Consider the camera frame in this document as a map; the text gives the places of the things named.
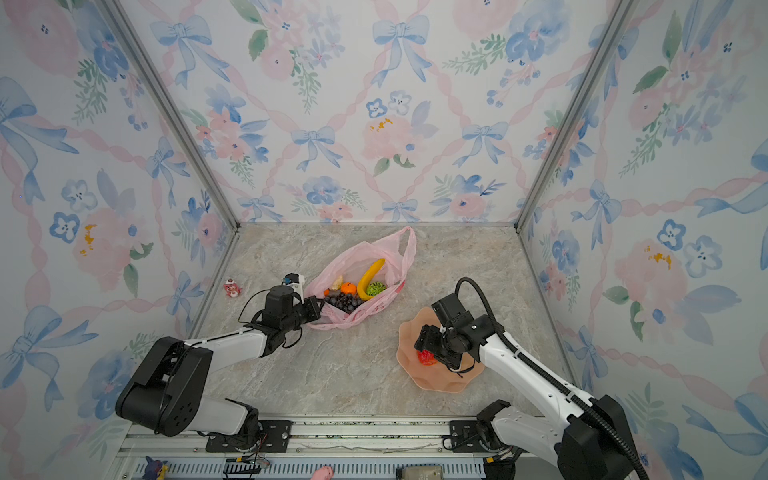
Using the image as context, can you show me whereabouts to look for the peach scalloped plastic bowl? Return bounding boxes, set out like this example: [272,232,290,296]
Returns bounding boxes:
[396,308,485,394]

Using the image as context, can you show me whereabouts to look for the fake green round fruit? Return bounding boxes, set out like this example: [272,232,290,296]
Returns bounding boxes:
[365,281,388,297]

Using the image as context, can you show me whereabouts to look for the pink plastic bag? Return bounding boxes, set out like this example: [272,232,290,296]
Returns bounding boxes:
[304,227,417,331]

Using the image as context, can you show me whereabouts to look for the fake beige pear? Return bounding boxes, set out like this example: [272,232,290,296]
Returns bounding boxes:
[330,275,344,291]

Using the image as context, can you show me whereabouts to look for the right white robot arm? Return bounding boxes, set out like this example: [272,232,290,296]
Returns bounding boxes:
[414,294,646,479]

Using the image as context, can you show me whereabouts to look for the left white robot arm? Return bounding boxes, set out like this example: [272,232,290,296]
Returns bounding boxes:
[115,284,324,448]

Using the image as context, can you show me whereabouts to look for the fake dark grapes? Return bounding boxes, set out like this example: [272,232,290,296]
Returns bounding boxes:
[324,290,364,314]

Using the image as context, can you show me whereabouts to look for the fake orange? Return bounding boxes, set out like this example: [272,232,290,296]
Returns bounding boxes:
[340,282,357,296]

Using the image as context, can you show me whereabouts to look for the fake yellow banana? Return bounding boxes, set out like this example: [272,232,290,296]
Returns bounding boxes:
[357,259,386,301]

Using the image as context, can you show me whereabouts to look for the small red white figurine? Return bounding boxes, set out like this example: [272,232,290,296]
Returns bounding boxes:
[223,279,242,298]

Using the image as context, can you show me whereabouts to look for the grey box at front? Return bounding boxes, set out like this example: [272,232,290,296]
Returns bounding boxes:
[396,465,444,480]

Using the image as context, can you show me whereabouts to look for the pink toy at front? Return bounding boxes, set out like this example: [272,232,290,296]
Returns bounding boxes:
[311,466,334,480]

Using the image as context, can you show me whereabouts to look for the purple toy at front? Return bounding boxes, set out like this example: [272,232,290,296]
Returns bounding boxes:
[141,456,169,480]

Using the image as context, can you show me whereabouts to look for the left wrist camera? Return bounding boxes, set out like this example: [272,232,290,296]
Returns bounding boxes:
[282,273,305,298]

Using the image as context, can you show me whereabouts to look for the thin black left cable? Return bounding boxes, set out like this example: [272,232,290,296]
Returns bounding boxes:
[237,287,304,350]

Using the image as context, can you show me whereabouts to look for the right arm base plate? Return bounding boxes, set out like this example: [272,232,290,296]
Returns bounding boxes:
[443,420,501,454]

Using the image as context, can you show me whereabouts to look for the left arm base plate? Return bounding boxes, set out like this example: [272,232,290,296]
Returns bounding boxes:
[205,420,293,454]

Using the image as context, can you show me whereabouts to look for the aluminium rail frame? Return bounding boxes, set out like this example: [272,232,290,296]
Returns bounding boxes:
[101,413,631,480]

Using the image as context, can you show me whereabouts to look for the left aluminium corner post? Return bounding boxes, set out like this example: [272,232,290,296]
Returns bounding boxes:
[95,0,240,231]

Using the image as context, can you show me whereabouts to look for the aluminium corner post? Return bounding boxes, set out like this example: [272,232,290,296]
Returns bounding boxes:
[95,0,240,231]
[514,0,636,236]

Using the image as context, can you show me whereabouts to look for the right aluminium corner post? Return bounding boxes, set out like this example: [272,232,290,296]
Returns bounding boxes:
[514,0,636,236]

